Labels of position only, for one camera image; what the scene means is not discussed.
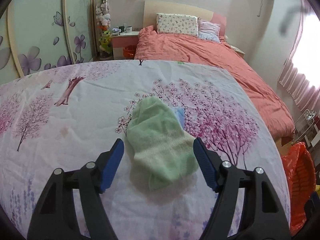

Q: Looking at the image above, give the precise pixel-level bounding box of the green sock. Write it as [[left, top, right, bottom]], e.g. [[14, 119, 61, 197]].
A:
[[126, 96, 199, 190]]

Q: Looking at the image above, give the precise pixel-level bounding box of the orange lined trash basket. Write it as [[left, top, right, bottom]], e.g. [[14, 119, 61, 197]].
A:
[[281, 142, 316, 235]]

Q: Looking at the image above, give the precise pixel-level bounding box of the tree-print bed sheet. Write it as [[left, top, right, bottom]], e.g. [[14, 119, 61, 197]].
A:
[[1, 60, 293, 239]]

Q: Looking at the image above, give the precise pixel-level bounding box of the pink curtain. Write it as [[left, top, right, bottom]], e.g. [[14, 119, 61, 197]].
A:
[[278, 0, 319, 112]]

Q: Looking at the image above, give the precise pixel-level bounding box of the right side nightstand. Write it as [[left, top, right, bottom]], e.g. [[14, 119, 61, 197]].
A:
[[229, 44, 245, 58]]

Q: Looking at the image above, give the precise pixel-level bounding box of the pink white nightstand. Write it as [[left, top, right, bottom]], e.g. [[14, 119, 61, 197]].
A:
[[111, 31, 139, 60]]

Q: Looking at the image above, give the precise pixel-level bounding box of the striped pink pillow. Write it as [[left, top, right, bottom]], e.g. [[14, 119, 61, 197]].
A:
[[199, 18, 220, 43]]

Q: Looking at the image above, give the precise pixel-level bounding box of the floral sliding wardrobe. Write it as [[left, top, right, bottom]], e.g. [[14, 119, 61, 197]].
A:
[[1, 0, 94, 83]]

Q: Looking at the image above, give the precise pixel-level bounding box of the salmon pink duvet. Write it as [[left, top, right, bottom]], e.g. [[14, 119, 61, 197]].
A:
[[135, 25, 295, 140]]

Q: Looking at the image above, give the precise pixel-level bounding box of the white mug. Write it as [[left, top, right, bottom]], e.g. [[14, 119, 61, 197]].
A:
[[125, 26, 132, 33]]

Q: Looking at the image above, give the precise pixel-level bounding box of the plush toy hanging column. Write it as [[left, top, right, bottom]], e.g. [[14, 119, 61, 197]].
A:
[[94, 0, 113, 60]]

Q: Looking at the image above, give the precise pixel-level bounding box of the floral white pillow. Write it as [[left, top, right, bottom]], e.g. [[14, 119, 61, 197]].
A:
[[156, 13, 199, 37]]

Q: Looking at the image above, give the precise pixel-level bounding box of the beige pink headboard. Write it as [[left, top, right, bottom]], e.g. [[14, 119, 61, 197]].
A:
[[143, 0, 227, 36]]

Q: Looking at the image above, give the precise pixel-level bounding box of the white wire rack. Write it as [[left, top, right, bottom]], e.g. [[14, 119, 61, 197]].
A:
[[291, 109, 316, 145]]

